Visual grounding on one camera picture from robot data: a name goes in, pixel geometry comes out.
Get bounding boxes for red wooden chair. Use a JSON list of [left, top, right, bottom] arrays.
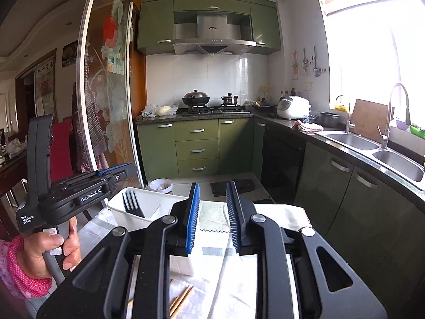
[[6, 115, 76, 213]]

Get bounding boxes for stainless double sink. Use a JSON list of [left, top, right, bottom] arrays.
[[317, 131, 424, 191]]

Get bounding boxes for black pot on counter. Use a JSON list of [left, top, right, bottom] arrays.
[[318, 112, 339, 128]]

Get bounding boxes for plastic bag with food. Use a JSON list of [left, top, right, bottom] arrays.
[[141, 104, 178, 118]]

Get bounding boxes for wooden cutting board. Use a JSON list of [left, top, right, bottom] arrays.
[[351, 99, 388, 143]]

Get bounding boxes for pink knitted left sleeve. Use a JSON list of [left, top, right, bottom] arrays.
[[0, 234, 53, 300]]

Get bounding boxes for green lower kitchen cabinets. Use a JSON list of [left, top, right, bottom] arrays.
[[137, 112, 265, 182]]

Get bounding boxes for black plastic fork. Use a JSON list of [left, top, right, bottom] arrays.
[[122, 190, 145, 218]]

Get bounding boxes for white trash bin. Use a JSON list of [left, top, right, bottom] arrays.
[[146, 179, 174, 194]]

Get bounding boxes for person's left hand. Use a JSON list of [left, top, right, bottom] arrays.
[[16, 217, 82, 279]]

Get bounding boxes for dark side counter cabinets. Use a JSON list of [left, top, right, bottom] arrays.
[[254, 117, 424, 318]]

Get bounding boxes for patterned grey-green tablecloth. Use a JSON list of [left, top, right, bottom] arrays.
[[78, 201, 312, 318]]

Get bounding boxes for green kitchen cabinets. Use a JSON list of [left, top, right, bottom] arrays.
[[137, 112, 265, 182], [138, 0, 282, 56]]

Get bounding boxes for small steel faucet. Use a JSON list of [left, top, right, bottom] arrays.
[[334, 94, 355, 134]]

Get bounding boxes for white rice cooker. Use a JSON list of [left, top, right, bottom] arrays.
[[277, 96, 311, 120]]

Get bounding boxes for small black pot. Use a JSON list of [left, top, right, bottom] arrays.
[[221, 93, 239, 106]]

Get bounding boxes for green upper kitchen cabinets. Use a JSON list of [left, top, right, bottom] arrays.
[[138, 0, 282, 56]]

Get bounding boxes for window with blind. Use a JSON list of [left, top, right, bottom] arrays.
[[318, 0, 424, 125]]

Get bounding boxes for sliding glass door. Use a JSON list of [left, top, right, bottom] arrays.
[[76, 0, 139, 171]]

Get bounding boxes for gas stove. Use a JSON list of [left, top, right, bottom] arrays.
[[181, 105, 250, 116]]

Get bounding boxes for black wok with lid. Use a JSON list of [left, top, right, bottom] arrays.
[[182, 89, 210, 107]]

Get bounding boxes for steel range hood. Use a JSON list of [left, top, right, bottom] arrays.
[[172, 12, 257, 56]]

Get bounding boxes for tall steel faucet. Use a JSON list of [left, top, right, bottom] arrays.
[[376, 82, 412, 150]]

